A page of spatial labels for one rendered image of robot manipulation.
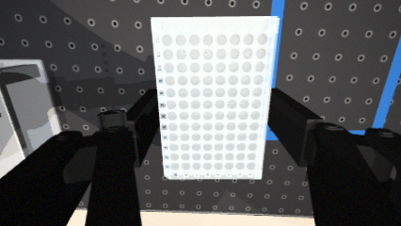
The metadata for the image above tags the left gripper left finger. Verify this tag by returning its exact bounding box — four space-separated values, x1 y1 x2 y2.
0 89 160 226

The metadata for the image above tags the white well plate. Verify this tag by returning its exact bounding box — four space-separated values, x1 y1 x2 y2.
151 16 280 180

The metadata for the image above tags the dark grey perforated plate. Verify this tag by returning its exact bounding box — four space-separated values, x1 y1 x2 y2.
0 0 401 218

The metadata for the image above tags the blue rectangular tape outline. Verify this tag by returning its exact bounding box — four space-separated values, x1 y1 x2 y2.
265 0 401 140

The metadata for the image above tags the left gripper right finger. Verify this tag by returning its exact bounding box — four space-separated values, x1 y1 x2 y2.
267 88 401 226

